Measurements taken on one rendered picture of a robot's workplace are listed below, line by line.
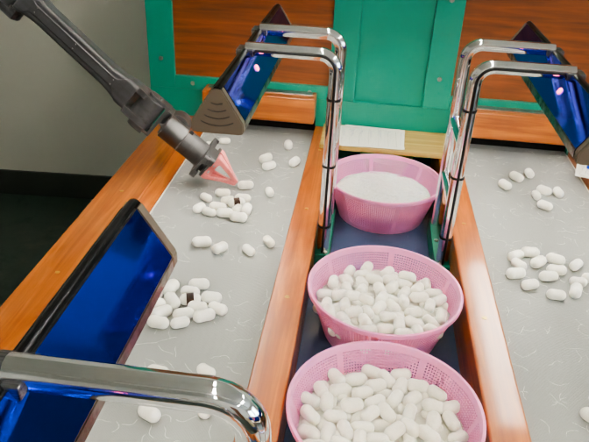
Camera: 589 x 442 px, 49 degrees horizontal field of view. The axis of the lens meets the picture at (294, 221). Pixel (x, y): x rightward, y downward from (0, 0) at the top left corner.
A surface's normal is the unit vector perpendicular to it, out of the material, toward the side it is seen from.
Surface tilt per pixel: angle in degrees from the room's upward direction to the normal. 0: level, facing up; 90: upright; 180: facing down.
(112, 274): 58
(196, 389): 39
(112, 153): 90
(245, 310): 0
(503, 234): 0
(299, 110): 90
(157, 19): 90
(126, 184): 0
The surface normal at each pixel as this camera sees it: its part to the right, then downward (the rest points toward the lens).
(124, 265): 0.86, -0.38
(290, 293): 0.04, -0.87
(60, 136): -0.06, 0.49
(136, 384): -0.04, -0.37
